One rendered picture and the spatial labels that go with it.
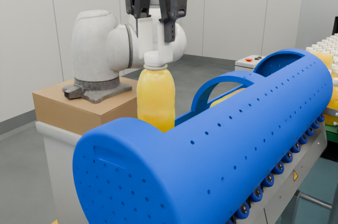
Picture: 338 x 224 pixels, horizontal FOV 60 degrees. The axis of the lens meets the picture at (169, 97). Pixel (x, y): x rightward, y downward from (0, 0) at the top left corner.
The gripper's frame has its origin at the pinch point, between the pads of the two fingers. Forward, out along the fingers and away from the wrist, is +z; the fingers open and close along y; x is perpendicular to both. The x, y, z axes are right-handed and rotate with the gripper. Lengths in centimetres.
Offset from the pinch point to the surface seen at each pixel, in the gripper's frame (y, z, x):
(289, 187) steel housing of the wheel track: 14, 49, 44
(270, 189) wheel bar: 13, 44, 32
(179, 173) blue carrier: 11.4, 17.0, -7.7
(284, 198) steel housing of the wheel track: 15, 50, 39
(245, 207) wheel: 12.2, 39.7, 16.8
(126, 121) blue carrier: -0.9, 12.8, -6.6
